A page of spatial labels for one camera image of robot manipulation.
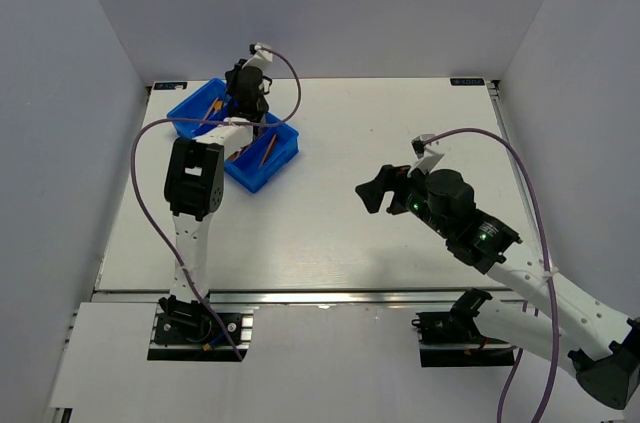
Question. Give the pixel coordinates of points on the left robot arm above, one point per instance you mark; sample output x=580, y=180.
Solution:
x=194, y=183

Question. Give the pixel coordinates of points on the orange spoon large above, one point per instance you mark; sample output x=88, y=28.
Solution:
x=205, y=116

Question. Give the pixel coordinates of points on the right table logo sticker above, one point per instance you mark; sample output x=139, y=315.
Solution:
x=467, y=81

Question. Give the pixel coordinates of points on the red-orange chopstick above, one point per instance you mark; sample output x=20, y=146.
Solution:
x=269, y=150

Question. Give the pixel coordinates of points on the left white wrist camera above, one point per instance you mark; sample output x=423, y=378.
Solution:
x=261, y=56

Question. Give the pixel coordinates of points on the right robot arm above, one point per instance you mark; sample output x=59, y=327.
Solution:
x=594, y=343

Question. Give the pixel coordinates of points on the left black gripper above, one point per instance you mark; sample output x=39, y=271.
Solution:
x=231, y=79

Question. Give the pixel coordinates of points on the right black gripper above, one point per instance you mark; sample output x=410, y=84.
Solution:
x=372, y=192

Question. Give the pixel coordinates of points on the blue divided plastic tray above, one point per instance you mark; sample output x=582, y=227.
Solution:
x=245, y=169

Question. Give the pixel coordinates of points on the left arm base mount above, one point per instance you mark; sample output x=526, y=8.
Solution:
x=188, y=332

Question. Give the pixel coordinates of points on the orange fork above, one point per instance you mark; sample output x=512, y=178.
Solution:
x=236, y=155

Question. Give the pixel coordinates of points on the orange spoon small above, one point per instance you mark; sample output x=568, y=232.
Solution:
x=215, y=107

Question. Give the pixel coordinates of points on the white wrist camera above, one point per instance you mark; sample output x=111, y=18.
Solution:
x=425, y=147
x=261, y=56

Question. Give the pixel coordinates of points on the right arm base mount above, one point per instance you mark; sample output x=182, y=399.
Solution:
x=451, y=339

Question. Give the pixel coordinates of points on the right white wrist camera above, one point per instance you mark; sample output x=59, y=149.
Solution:
x=425, y=147

